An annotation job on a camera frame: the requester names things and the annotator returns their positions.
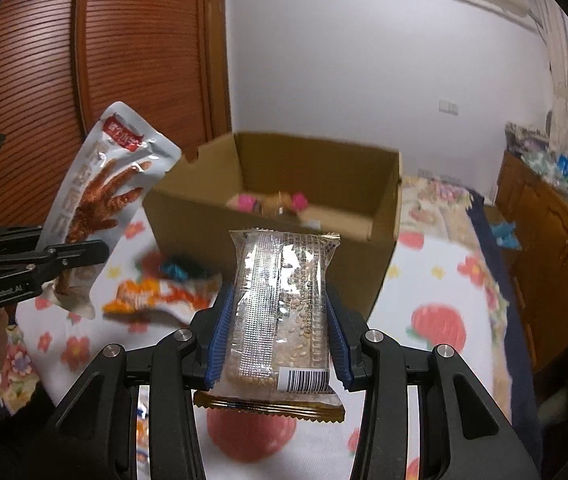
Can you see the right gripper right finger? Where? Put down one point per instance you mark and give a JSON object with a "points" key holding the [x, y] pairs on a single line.
{"points": [[463, 434]]}

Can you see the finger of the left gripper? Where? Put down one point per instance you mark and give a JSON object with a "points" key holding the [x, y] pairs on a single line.
{"points": [[20, 235], [56, 259]]}

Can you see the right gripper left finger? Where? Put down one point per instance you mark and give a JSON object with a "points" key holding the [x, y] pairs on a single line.
{"points": [[94, 424]]}

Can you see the silver chicken feet snack packet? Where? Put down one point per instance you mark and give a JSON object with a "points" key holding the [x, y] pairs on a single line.
{"points": [[120, 161]]}

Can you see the clear sesame bar packet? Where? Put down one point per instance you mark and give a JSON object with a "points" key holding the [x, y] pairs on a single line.
{"points": [[277, 358]]}

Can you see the pink squid snack packet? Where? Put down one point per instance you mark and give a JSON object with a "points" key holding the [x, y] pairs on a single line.
{"points": [[270, 206]]}

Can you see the teal wrapped snack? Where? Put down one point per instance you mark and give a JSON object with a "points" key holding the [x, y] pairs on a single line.
{"points": [[182, 269]]}

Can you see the orange white snack packet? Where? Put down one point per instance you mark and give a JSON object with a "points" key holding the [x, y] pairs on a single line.
{"points": [[180, 300]]}

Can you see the floral white bed sheet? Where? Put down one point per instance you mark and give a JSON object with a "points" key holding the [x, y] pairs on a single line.
{"points": [[446, 284]]}

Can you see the brown cardboard box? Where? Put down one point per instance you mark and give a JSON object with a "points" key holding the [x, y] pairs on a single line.
{"points": [[278, 182]]}

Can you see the wooden side cabinet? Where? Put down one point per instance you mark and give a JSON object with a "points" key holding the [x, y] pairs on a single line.
{"points": [[540, 272]]}

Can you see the wooden louvered wardrobe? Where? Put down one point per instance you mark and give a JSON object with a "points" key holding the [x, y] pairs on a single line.
{"points": [[62, 62]]}

